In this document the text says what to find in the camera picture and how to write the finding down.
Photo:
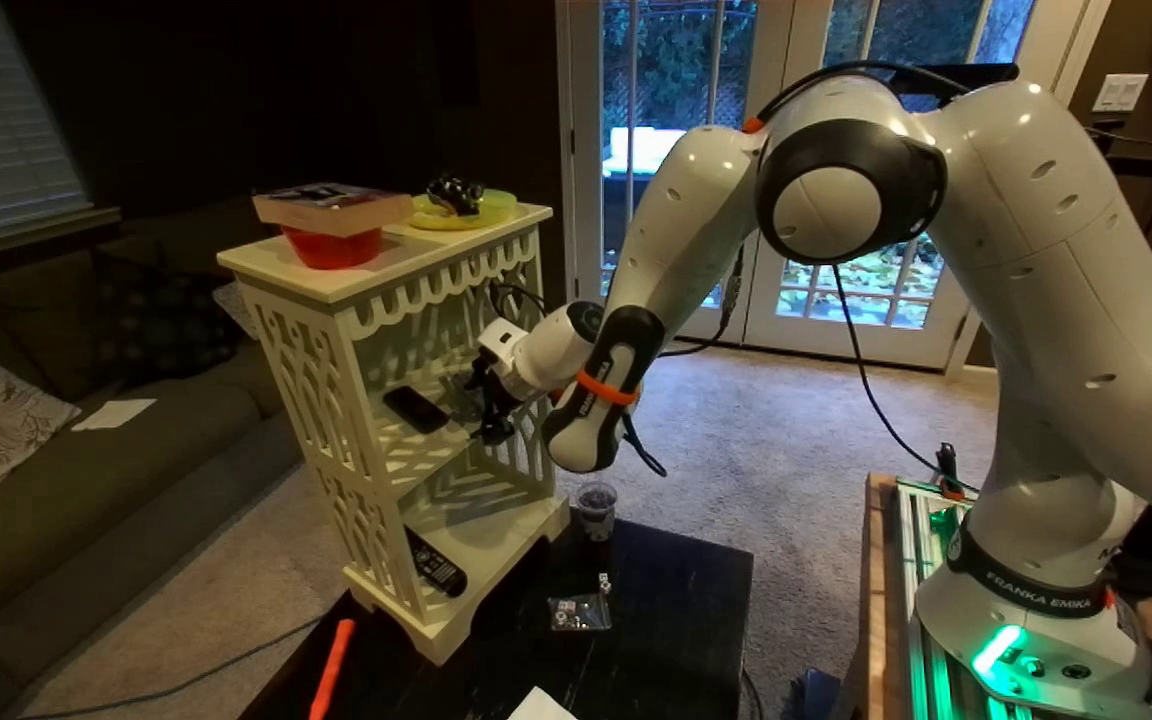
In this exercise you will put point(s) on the white paper on table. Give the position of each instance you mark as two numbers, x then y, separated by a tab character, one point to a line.
540	704

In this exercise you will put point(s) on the small printed packet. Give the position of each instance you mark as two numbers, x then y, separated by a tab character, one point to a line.
579	612

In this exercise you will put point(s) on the white lattice shelf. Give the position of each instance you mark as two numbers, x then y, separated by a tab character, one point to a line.
339	335

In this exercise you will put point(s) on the black object on plate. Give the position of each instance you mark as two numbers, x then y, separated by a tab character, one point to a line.
452	196

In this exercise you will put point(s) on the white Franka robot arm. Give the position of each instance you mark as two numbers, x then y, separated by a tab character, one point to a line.
1071	264

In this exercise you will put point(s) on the olive fabric couch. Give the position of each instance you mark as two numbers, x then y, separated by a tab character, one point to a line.
96	505

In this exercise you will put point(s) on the dark couch cushion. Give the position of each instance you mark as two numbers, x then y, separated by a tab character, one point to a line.
161	320

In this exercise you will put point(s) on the flat printed cardboard box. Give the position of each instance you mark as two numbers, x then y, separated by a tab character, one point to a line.
328	207

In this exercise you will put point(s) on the tiny white piece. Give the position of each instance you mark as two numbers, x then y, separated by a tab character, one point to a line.
600	580

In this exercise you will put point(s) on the yellow-green plate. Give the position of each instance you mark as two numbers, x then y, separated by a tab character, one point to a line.
493	208

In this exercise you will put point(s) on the white light switch plate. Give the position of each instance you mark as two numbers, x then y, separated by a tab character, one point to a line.
1122	88

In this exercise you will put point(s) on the long black remote control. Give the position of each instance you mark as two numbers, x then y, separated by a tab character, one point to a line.
438	564

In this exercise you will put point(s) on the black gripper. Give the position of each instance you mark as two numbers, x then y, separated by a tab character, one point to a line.
507	390

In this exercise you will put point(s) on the wooden robot mount table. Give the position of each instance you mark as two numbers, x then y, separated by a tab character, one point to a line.
918	532

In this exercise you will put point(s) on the white glass french door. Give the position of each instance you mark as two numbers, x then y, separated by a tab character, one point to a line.
586	203

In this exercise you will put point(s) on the window blinds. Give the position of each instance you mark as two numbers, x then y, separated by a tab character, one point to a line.
0	134

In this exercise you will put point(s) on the blue object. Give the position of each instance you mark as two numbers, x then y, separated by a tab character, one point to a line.
818	699

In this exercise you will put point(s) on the small white paper sheet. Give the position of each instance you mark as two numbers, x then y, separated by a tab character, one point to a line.
115	413

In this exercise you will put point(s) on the small dark cup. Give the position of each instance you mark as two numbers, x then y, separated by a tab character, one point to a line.
593	516

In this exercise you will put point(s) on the light couch pillow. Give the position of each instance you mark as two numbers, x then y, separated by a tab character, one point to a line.
237	308

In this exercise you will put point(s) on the red marker pen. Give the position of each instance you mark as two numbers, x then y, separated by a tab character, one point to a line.
328	673

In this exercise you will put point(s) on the black red clamp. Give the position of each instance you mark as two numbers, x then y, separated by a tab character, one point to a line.
945	470

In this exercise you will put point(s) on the red bowl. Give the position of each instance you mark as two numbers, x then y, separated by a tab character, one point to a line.
334	248

